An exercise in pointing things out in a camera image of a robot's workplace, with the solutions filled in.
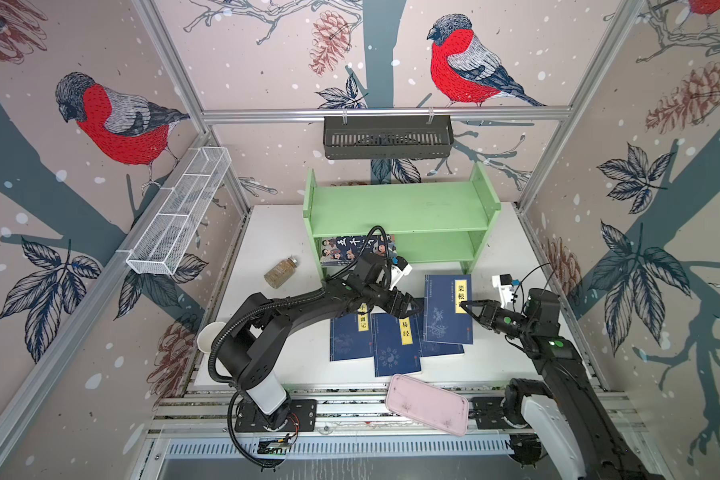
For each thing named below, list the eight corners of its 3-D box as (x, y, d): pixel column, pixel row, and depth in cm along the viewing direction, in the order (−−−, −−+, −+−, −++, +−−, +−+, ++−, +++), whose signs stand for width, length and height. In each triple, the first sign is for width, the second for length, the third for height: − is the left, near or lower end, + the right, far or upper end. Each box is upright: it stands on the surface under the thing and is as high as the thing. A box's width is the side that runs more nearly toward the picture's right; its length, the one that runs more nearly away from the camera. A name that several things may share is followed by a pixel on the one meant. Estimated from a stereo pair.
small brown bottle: (264, 283, 100) (261, 277, 97) (287, 259, 106) (285, 253, 103) (276, 291, 98) (273, 285, 95) (299, 267, 104) (297, 260, 101)
